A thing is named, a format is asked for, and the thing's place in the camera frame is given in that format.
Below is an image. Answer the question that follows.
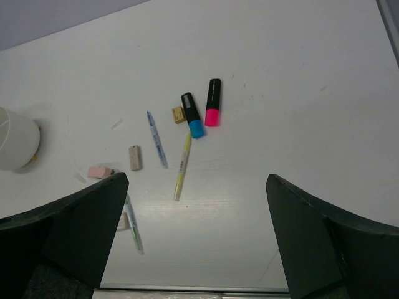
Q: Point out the white staple box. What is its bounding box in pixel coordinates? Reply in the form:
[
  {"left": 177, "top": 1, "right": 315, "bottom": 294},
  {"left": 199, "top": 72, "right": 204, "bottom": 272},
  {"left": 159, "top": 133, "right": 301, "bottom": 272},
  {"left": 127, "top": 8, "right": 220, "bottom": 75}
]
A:
[{"left": 117, "top": 212, "right": 130, "bottom": 232}]

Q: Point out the small tan eraser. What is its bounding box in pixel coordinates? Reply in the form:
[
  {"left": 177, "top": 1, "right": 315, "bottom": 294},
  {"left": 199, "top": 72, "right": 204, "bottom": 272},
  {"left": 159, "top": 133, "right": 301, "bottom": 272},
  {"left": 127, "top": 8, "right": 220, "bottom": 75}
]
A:
[{"left": 172, "top": 106, "right": 186, "bottom": 124}]

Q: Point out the yellow clear pen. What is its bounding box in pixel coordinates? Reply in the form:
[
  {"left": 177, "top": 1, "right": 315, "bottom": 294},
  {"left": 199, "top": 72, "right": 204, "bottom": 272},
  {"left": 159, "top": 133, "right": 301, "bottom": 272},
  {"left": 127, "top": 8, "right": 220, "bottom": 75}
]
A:
[{"left": 173, "top": 132, "right": 192, "bottom": 201}]

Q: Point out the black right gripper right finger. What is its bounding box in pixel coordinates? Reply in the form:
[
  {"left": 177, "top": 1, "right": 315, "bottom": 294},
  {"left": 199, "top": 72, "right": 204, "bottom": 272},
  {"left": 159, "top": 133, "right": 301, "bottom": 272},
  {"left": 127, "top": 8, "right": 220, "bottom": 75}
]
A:
[{"left": 266, "top": 174, "right": 398, "bottom": 298}]

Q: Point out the pink capped black highlighter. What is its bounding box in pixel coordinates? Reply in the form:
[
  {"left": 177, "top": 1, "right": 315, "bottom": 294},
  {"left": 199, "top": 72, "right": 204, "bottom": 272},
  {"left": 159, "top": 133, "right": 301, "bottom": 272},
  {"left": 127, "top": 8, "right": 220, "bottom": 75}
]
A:
[{"left": 204, "top": 78, "right": 221, "bottom": 127}]

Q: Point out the beige long eraser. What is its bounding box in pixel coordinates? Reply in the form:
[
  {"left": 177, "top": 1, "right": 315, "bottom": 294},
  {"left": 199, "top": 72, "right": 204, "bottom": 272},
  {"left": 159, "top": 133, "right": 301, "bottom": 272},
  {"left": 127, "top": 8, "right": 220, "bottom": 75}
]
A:
[{"left": 128, "top": 145, "right": 143, "bottom": 171}]

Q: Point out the green clear pen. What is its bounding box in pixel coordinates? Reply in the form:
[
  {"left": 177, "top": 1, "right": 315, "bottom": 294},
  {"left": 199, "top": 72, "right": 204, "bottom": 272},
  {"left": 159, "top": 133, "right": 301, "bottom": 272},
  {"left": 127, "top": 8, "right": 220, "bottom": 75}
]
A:
[{"left": 125, "top": 194, "right": 144, "bottom": 255}]

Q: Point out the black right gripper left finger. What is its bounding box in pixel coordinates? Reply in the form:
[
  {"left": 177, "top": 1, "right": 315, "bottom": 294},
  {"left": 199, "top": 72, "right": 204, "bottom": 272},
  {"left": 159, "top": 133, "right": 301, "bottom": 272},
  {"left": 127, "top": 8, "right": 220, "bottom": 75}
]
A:
[{"left": 1, "top": 173, "right": 129, "bottom": 298}]

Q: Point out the blue clear pen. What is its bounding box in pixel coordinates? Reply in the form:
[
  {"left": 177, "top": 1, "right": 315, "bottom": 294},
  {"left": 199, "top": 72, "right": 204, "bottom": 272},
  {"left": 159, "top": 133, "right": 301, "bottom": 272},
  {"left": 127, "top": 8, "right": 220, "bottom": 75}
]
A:
[{"left": 147, "top": 111, "right": 168, "bottom": 169}]

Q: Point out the white round container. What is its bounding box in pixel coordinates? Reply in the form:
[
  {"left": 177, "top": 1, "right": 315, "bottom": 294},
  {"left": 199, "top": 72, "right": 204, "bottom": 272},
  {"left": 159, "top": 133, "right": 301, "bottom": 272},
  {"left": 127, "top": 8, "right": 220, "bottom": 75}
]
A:
[{"left": 1, "top": 107, "right": 41, "bottom": 171}]

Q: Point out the blue capped black highlighter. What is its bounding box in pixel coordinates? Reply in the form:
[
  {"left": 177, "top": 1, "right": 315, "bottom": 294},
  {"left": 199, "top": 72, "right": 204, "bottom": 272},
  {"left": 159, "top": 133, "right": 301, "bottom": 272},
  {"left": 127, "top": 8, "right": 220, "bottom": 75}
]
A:
[{"left": 181, "top": 92, "right": 205, "bottom": 139}]

